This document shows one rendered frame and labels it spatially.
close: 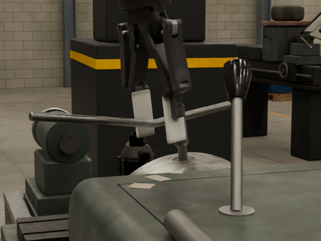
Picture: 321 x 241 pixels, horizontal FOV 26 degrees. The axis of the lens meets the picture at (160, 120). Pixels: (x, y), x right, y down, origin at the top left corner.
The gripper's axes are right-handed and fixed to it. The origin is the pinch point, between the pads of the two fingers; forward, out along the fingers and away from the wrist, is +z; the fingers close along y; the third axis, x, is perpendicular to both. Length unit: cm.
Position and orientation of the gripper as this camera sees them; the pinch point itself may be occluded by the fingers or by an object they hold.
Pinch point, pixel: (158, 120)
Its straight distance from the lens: 102.5
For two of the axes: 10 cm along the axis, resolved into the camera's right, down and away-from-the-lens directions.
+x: 8.2, -1.9, 5.4
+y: 5.6, 0.8, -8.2
